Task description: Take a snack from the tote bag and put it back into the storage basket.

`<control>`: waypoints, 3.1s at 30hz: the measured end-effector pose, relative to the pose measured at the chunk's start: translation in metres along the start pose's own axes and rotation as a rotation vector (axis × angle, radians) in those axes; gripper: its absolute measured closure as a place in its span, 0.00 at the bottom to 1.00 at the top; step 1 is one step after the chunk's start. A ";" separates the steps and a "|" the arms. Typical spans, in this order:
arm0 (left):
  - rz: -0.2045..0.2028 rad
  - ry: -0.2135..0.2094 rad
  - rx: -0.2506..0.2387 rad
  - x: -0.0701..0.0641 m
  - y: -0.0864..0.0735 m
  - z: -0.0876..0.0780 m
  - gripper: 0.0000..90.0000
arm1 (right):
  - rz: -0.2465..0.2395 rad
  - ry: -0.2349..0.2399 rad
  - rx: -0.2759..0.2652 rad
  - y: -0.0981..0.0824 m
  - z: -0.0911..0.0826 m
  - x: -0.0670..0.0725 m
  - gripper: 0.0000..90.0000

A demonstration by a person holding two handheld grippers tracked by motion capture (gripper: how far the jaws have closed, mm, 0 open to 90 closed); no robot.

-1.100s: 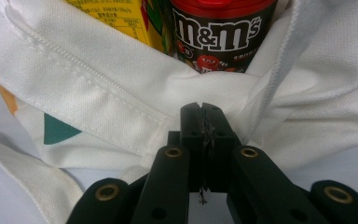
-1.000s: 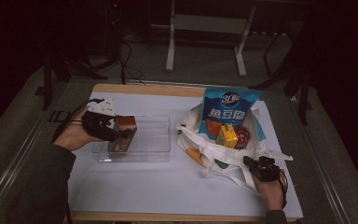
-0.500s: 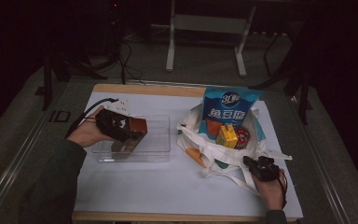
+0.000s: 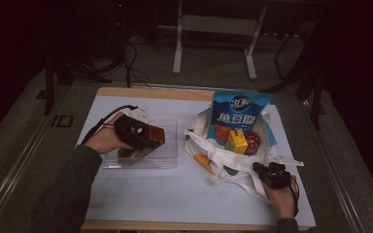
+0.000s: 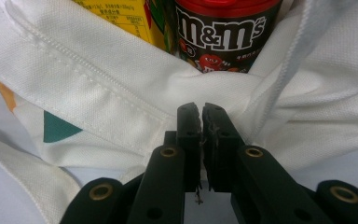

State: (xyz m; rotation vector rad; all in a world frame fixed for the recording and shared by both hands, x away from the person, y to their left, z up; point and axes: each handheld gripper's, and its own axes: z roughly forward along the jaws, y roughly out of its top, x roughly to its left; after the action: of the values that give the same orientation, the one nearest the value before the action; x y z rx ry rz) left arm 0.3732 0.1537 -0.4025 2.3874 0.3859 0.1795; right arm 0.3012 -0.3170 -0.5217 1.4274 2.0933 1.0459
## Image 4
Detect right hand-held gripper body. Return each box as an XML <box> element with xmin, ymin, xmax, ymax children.
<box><xmin>261</xmin><ymin>154</ymin><xmax>305</xmax><ymax>190</ymax></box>

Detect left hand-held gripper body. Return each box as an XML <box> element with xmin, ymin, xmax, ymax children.
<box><xmin>114</xmin><ymin>105</ymin><xmax>151</xmax><ymax>151</ymax></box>

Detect brown box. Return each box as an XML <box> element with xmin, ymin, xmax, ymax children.
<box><xmin>117</xmin><ymin>124</ymin><xmax>167</xmax><ymax>162</ymax></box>

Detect white tote bag coloured spots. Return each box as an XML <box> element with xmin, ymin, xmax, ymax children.
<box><xmin>184</xmin><ymin>108</ymin><xmax>285</xmax><ymax>205</ymax></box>

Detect clear plastic bin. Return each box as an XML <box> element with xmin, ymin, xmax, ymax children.
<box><xmin>101</xmin><ymin>118</ymin><xmax>179</xmax><ymax>170</ymax></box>

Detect red lidded candy jar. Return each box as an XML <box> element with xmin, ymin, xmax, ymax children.
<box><xmin>244</xmin><ymin>130</ymin><xmax>262</xmax><ymax>156</ymax></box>

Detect yellow juice carton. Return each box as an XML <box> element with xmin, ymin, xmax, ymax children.
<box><xmin>224</xmin><ymin>129</ymin><xmax>250</xmax><ymax>155</ymax></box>

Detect blue snack bag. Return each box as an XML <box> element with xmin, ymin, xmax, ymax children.
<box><xmin>206</xmin><ymin>89</ymin><xmax>275</xmax><ymax>148</ymax></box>

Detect person's left hand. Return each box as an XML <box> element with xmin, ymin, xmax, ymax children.
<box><xmin>84</xmin><ymin>111</ymin><xmax>134</xmax><ymax>156</ymax></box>

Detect person's right hand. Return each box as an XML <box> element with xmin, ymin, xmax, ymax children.
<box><xmin>262</xmin><ymin>177</ymin><xmax>300</xmax><ymax>220</ymax></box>

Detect black tripod stand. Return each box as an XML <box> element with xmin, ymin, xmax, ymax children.
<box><xmin>43</xmin><ymin>0</ymin><xmax>131</xmax><ymax>117</ymax></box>

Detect black metal stand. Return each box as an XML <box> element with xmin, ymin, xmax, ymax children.
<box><xmin>259</xmin><ymin>13</ymin><xmax>327</xmax><ymax>131</ymax></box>

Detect white metal stand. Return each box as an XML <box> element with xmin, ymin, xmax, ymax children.
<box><xmin>172</xmin><ymin>0</ymin><xmax>269</xmax><ymax>82</ymax></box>

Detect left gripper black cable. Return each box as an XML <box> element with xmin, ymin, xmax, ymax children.
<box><xmin>81</xmin><ymin>104</ymin><xmax>140</xmax><ymax>146</ymax></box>

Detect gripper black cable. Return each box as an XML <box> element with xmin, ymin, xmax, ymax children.
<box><xmin>288</xmin><ymin>175</ymin><xmax>301</xmax><ymax>217</ymax></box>
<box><xmin>81</xmin><ymin>104</ymin><xmax>140</xmax><ymax>146</ymax></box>

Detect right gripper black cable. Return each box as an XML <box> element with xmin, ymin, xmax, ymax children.
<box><xmin>288</xmin><ymin>175</ymin><xmax>301</xmax><ymax>217</ymax></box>

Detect aluminium frame rail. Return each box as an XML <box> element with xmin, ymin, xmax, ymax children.
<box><xmin>299</xmin><ymin>96</ymin><xmax>368</xmax><ymax>233</ymax></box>
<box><xmin>0</xmin><ymin>82</ymin><xmax>74</xmax><ymax>224</ymax></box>

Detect black floor cables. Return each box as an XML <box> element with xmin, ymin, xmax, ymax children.
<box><xmin>121</xmin><ymin>40</ymin><xmax>153</xmax><ymax>89</ymax></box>

